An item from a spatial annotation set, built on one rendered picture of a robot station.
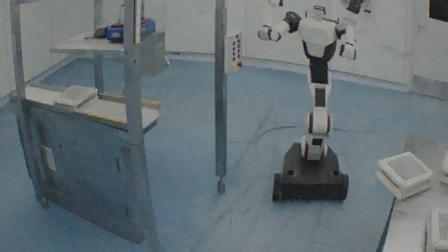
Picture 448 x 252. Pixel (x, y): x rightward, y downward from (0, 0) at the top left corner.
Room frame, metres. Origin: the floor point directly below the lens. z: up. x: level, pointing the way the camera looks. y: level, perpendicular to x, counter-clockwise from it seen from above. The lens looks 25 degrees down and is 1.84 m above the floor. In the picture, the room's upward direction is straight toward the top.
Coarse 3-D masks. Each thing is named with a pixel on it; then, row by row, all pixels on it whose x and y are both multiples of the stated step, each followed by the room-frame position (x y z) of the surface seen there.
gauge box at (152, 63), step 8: (144, 48) 2.15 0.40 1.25; (152, 48) 2.13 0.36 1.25; (160, 48) 2.18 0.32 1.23; (144, 56) 2.15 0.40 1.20; (152, 56) 2.13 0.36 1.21; (160, 56) 2.18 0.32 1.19; (144, 64) 2.15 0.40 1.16; (152, 64) 2.13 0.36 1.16; (160, 64) 2.18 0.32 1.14; (144, 72) 2.15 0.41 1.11; (152, 72) 2.13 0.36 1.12; (160, 72) 2.17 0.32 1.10
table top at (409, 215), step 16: (416, 144) 1.77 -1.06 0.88; (432, 144) 1.77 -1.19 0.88; (432, 160) 1.59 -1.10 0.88; (432, 192) 1.30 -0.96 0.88; (400, 208) 1.22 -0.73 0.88; (416, 208) 1.20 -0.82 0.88; (400, 224) 1.11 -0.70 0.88; (416, 224) 1.09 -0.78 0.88; (400, 240) 1.01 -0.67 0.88; (416, 240) 0.99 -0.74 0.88
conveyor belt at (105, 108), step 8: (32, 88) 2.67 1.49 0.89; (40, 88) 2.65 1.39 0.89; (32, 96) 2.50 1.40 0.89; (40, 96) 2.48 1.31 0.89; (48, 96) 2.47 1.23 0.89; (96, 104) 2.29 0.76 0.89; (104, 104) 2.29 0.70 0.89; (112, 104) 2.28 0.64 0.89; (120, 104) 2.28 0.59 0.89; (88, 112) 2.18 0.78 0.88; (96, 112) 2.17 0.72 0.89; (104, 112) 2.17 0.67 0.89; (112, 112) 2.17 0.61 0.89; (120, 112) 2.16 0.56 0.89; (144, 112) 2.16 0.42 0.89; (152, 112) 2.16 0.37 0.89; (144, 120) 2.07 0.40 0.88; (152, 120) 2.11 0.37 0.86; (144, 128) 2.04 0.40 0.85
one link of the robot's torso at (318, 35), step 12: (300, 24) 2.89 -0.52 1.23; (312, 24) 2.84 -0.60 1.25; (324, 24) 2.81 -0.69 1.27; (336, 24) 3.01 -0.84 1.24; (300, 36) 2.88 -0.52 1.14; (312, 36) 2.82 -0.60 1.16; (324, 36) 2.77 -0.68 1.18; (336, 36) 2.80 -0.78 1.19; (312, 48) 2.83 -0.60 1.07; (324, 48) 2.79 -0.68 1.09; (312, 60) 2.89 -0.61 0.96; (324, 60) 2.81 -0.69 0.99
